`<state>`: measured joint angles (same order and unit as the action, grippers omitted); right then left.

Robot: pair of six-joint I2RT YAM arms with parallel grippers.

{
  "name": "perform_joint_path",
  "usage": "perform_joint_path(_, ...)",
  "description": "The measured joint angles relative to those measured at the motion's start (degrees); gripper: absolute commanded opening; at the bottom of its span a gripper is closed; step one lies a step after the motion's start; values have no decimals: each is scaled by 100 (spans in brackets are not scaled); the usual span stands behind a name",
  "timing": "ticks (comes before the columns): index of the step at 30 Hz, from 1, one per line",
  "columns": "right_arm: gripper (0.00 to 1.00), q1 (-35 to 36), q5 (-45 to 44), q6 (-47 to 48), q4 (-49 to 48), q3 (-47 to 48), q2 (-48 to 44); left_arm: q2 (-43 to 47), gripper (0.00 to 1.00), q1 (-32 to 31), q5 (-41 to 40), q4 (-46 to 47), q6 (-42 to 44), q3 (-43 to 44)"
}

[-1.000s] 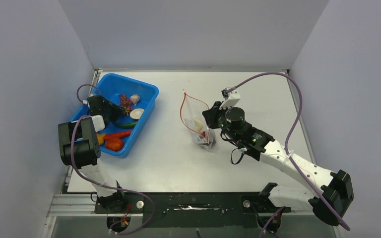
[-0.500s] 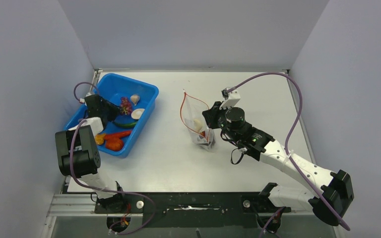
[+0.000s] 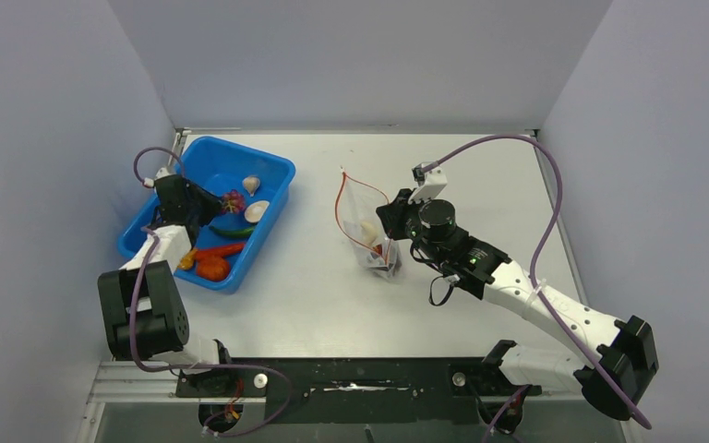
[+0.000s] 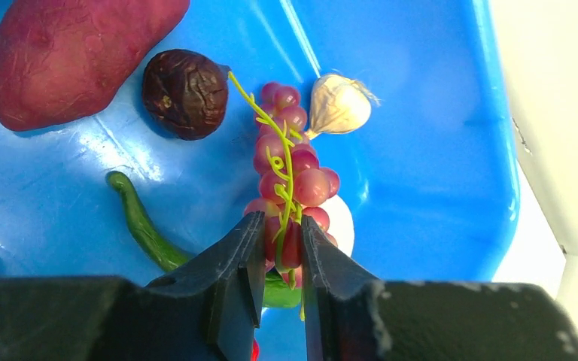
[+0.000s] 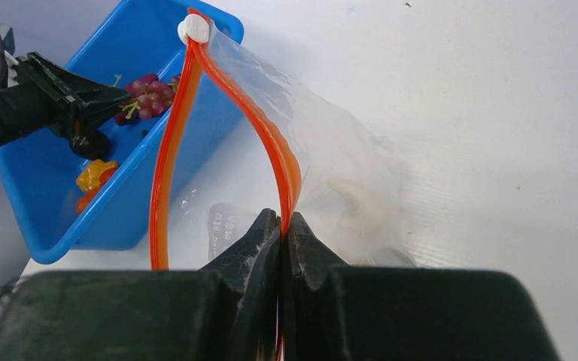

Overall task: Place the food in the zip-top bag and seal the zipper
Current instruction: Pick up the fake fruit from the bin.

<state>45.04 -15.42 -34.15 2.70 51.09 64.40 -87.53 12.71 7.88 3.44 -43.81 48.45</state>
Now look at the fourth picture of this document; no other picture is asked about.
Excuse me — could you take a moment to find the small dark lychee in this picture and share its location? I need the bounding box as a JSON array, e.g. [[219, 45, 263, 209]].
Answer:
[[141, 49, 230, 141]]

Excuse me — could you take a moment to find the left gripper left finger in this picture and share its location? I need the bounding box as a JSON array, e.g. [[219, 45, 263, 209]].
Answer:
[[0, 212, 265, 360]]

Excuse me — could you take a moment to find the blue plastic bin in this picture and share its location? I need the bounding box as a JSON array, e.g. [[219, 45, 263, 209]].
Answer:
[[0, 1, 519, 284]]

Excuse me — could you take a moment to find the purple sweet potato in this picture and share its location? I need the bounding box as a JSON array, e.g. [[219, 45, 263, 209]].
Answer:
[[0, 1, 190, 132]]

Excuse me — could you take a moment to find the green chili pepper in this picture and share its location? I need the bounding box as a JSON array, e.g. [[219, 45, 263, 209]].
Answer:
[[105, 171, 302, 308]]

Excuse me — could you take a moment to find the purple grape bunch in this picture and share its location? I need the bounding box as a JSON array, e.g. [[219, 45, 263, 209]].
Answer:
[[228, 72, 339, 291]]

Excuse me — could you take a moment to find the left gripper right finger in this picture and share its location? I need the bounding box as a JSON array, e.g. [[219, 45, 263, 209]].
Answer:
[[302, 217, 578, 360]]

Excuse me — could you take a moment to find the white garlic bulb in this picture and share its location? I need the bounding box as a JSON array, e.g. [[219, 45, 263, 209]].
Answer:
[[306, 73, 381, 139]]

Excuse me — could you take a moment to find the round white mushroom slice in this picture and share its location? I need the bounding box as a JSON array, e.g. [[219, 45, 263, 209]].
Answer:
[[321, 195, 355, 256]]

